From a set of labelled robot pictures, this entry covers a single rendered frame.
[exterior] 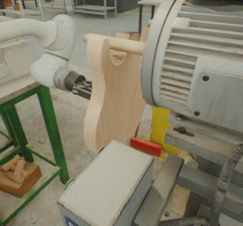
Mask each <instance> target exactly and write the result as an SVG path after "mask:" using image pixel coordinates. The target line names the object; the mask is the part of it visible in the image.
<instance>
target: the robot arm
mask: <svg viewBox="0 0 243 226"><path fill-rule="evenodd" d="M76 34H77V28H76V24H75V22H74V20H73V19H72V18H70V17H69V16H67V15H65V14H59V15H57V16H55V17H54V18H53V20H52V21H47V22H45V23H44V22H41V21H39V20H35V19H14V20H8V21H4V22H0V43H1V42H4V41H8V40H11V39H14V38H18V37H21V36H25V35H32V36H35V37H37V38H38V40H39V43H40V45H41V46H43V48H45V49H44V53H43V56H42V57H41V59H40V60H38V61H36V62H34V63H33V64H32V65H31V67H30V74H31V76H32V78H33V79H34V80H35V81H37V82H38V83H40V84H42V85H44V86H47V87H50V88H58V89H60V90H64V91H66V92H72V94H74V95H78V96H80V97H82V98H85V99H87V100H89V101H90V99H91V94H92V81H91V80H86V78H85V76H84V75H81V74H78V73H77V72H76V71H74V70H70V69H69V68H68V62H69V59H70V56H71V55H72V52H73V49H74V46H75V40H76Z"/></svg>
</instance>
